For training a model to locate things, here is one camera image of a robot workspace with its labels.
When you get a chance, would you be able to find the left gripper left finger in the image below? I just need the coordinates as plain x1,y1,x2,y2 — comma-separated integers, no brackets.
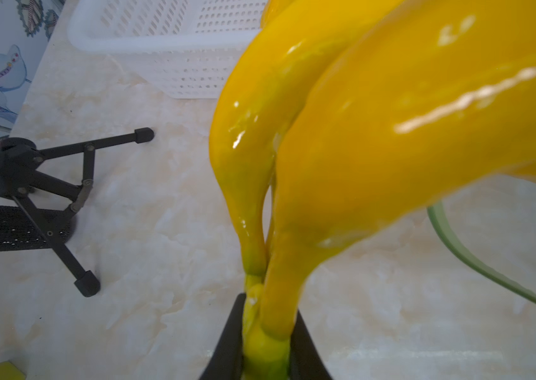
199,293,246,380

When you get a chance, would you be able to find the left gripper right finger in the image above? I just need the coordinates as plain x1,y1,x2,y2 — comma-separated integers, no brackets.
289,312,332,380

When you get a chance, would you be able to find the yellow banana bunch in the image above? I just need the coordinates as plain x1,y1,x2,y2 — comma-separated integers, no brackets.
209,1,536,379

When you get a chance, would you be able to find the zip-top bag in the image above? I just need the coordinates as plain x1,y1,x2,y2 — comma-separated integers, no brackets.
426,202,536,305

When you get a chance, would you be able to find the black microphone on tripod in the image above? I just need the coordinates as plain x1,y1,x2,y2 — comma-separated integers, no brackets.
0,128,155,298

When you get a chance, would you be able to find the white plastic basket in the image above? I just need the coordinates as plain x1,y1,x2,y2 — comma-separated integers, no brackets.
68,0,266,99

